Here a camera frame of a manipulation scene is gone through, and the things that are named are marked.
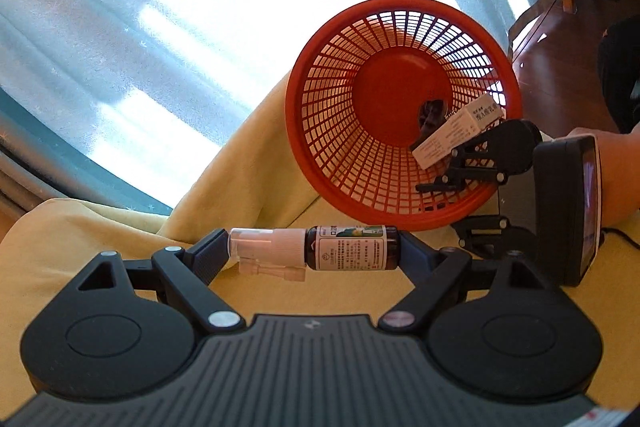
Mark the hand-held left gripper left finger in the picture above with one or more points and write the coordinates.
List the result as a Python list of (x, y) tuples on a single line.
[(215, 254)]

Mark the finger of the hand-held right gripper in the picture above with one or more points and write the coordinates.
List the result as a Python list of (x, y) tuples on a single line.
[(475, 162), (492, 237)]

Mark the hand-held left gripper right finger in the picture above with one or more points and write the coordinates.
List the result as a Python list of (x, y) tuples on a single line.
[(414, 254)]

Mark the long white box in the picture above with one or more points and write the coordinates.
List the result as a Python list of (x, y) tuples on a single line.
[(450, 132)]

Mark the brown spray bottle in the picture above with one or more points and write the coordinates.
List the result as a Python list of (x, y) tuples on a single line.
[(350, 249)]

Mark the black wrapper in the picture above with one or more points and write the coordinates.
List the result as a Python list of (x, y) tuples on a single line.
[(430, 114)]

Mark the red plastic mesh basket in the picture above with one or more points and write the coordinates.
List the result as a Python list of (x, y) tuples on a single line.
[(380, 87)]

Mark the person's right hand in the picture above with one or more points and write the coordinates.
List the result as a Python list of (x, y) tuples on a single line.
[(620, 172)]

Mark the yellow sofa cover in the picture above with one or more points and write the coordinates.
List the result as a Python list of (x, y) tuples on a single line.
[(100, 227)]

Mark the person's dark clothing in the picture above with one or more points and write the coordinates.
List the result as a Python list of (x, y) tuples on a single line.
[(620, 72)]

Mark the grey curtain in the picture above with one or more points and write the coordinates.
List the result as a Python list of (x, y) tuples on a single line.
[(20, 177)]

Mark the light blue starred curtain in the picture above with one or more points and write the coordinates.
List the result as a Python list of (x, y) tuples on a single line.
[(100, 32)]

